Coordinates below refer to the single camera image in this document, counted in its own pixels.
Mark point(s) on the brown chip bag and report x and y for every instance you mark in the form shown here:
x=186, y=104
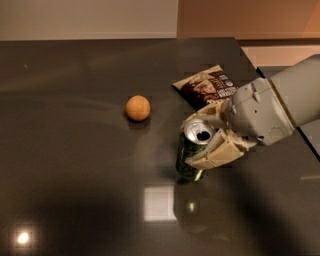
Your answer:
x=206, y=87

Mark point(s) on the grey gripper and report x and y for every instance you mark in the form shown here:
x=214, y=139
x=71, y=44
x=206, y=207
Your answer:
x=258, y=111

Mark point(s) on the green soda can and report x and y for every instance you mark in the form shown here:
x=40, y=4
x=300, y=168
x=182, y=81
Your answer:
x=191, y=150

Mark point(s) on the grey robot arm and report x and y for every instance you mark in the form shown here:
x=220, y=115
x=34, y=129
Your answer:
x=299, y=90

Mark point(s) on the orange fruit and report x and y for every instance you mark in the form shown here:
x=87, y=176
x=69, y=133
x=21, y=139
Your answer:
x=138, y=108

